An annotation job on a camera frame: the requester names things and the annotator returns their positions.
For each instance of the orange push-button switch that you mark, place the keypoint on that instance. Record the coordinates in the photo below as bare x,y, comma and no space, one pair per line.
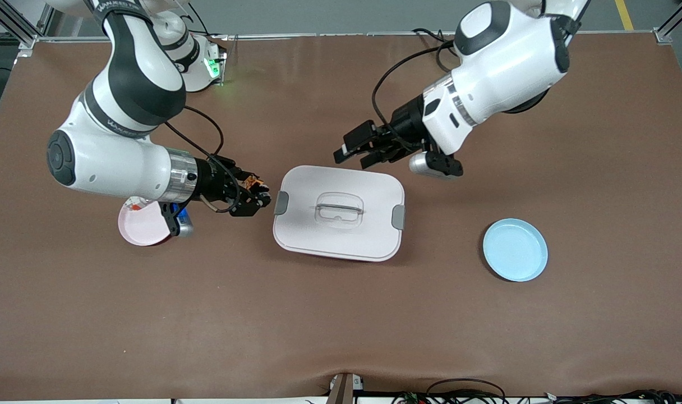
254,181

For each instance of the metal table edge bracket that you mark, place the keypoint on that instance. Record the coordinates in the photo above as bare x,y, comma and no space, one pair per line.
344,390

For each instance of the white lidded storage box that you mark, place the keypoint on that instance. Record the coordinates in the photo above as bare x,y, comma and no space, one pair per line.
341,235

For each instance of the pink round plate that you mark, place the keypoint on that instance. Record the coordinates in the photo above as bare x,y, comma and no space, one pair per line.
142,230

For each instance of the aluminium frame profile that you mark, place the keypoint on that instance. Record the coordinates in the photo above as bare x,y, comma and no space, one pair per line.
662,35
28,44

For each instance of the light blue round plate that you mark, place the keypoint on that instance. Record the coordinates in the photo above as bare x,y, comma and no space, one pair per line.
515,249

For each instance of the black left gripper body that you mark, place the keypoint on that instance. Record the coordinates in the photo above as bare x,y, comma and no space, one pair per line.
406,124

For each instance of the small white green object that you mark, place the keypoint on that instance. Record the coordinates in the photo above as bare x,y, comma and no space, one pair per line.
134,206

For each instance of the silver table edge rail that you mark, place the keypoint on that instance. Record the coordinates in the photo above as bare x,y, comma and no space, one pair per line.
346,35

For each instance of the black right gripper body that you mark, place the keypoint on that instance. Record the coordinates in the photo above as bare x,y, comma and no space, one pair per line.
212,180

